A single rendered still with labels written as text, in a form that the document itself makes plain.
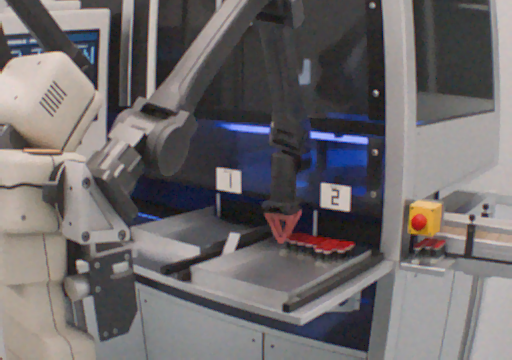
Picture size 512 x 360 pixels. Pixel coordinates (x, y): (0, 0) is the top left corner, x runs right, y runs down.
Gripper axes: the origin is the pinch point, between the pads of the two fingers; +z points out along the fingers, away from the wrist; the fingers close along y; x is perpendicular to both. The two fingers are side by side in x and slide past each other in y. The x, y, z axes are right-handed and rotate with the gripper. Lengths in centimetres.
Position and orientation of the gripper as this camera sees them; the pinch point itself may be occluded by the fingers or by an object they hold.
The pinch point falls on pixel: (282, 238)
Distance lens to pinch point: 148.0
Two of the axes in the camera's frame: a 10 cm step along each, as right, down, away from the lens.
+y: 3.9, -1.5, 9.1
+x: -9.2, -0.7, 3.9
